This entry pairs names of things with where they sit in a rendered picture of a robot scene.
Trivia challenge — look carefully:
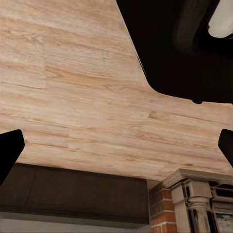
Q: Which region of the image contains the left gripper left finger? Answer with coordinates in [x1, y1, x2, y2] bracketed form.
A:
[0, 129, 25, 185]

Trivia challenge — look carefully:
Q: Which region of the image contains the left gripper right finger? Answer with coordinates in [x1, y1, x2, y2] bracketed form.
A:
[218, 129, 233, 167]

